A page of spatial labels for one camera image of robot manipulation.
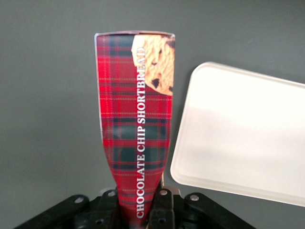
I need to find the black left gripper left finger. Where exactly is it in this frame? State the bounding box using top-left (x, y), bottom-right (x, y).
top-left (90, 187), bottom-right (125, 229)

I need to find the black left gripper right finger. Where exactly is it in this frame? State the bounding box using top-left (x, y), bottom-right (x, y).
top-left (147, 187), bottom-right (182, 229)

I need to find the red tartan cookie box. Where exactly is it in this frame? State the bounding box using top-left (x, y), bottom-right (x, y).
top-left (93, 31), bottom-right (177, 219)

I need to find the cream plastic tray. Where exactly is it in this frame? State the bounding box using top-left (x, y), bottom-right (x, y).
top-left (170, 61), bottom-right (305, 208)

